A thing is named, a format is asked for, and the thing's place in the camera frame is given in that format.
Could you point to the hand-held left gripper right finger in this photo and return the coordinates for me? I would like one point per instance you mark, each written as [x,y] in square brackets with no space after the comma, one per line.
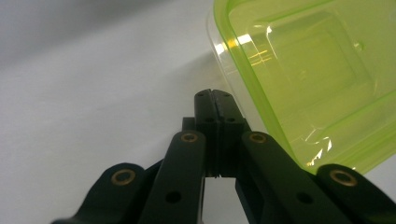
[230,130]

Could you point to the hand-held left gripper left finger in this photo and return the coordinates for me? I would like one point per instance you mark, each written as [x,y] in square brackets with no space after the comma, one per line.
[205,130]

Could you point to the green translucent plastic container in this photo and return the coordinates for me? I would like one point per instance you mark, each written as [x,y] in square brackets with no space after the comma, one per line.
[308,84]

